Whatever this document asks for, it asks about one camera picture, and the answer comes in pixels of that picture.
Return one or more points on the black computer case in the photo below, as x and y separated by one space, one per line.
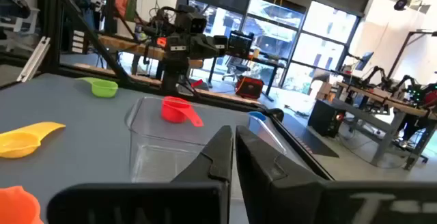
324 118

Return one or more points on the black desk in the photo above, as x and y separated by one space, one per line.
269 63

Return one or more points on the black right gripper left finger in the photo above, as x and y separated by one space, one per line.
205 200

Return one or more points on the orange measuring cup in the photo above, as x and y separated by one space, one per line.
17 207

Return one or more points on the office chair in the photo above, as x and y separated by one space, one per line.
237 67

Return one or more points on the yellow measuring cup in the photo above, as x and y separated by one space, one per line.
17 145

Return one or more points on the blue measuring cup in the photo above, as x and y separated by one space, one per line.
256 115

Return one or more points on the black monitor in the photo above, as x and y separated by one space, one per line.
240 44

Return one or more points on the red measuring cup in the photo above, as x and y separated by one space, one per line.
172 111

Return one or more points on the wooden workbench with grey legs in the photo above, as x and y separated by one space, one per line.
375 96

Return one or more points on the black ceiling camera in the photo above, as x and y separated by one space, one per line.
402 2

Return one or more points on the green measuring cup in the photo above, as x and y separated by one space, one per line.
104 89

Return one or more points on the cardboard box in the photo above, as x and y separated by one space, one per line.
324 91

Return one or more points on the wooden desk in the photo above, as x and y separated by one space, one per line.
136 48

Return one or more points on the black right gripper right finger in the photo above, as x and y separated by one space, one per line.
290 200

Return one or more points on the silver aluminium extrusion bar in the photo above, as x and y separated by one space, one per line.
34 60

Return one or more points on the clear plastic basket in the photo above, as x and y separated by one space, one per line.
153 155

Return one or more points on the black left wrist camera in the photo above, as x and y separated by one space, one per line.
196 22

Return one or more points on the blue screen monitor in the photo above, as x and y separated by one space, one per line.
364 60

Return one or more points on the red tool bag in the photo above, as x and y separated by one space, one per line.
249 87

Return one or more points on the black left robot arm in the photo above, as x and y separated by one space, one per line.
174 77

